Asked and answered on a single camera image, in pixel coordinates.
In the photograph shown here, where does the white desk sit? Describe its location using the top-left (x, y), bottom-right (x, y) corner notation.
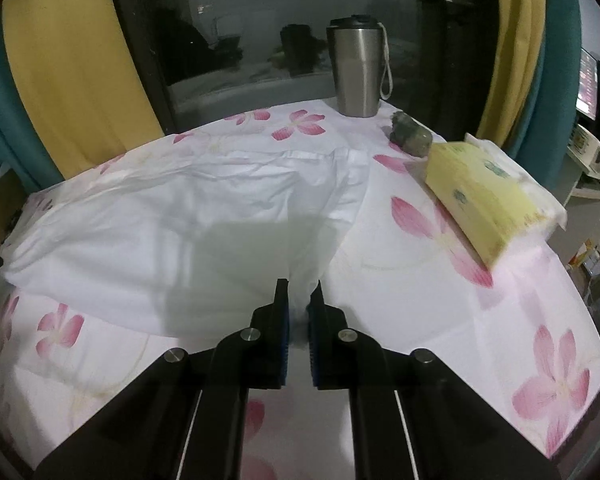
top-left (562, 157), bottom-right (600, 223)

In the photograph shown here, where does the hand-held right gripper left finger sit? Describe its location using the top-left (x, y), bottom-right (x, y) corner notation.
top-left (32, 278), bottom-right (290, 480)

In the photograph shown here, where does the stainless steel tumbler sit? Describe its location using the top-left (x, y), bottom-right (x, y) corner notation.
top-left (326, 15), bottom-right (395, 118)

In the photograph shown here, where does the pink floral tablecloth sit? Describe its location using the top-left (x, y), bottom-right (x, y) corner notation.
top-left (0, 97), bottom-right (600, 480)

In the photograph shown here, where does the yellow curtain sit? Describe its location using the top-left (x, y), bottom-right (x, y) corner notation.
top-left (475, 0), bottom-right (548, 150)
top-left (2, 0), bottom-right (166, 181)

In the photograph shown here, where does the grey-green stone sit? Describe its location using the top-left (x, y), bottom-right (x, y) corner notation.
top-left (389, 111), bottom-right (433, 157)

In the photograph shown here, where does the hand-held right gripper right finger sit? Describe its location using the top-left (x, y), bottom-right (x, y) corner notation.
top-left (307, 280), bottom-right (563, 480)

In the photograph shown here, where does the white shirt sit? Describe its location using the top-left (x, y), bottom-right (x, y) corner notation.
top-left (2, 147), bottom-right (371, 337)

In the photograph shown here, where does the teal curtain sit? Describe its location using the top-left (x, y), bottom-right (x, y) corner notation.
top-left (0, 10), bottom-right (63, 196)
top-left (507, 0), bottom-right (581, 161)

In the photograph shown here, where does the computer monitor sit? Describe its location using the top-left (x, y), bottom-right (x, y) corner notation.
top-left (575, 47), bottom-right (600, 122)

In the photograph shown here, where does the cardboard box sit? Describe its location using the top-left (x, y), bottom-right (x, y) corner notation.
top-left (0, 167), bottom-right (28, 256)

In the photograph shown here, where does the yellow tissue pack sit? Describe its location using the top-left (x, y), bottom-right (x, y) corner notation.
top-left (424, 132), bottom-right (567, 268)

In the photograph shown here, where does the white kettle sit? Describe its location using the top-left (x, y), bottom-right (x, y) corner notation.
top-left (569, 124), bottom-right (600, 172)

